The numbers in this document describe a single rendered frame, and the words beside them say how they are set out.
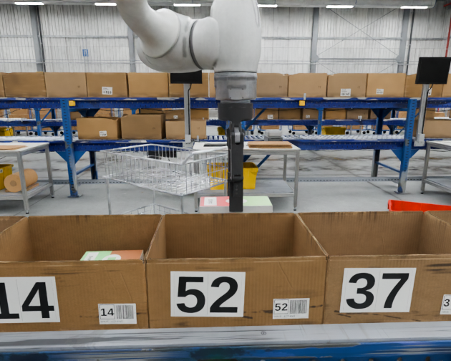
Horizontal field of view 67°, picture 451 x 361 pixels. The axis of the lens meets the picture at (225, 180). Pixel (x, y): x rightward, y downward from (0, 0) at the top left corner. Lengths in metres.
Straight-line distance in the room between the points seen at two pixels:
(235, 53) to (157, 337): 0.60
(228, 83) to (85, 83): 4.85
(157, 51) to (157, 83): 4.50
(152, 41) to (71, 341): 0.64
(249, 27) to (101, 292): 0.62
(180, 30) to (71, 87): 4.85
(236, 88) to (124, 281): 0.47
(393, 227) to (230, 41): 0.75
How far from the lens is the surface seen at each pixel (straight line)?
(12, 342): 0.90
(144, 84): 5.29
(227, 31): 0.71
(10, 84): 5.93
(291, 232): 1.06
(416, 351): 0.91
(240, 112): 0.71
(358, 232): 1.12
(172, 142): 4.96
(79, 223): 1.09
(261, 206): 0.75
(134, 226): 1.05
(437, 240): 1.15
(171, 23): 0.76
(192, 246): 1.05
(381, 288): 0.86
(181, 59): 0.77
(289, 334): 0.81
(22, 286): 0.87
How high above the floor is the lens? 1.38
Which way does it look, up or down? 14 degrees down
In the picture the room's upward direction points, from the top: straight up
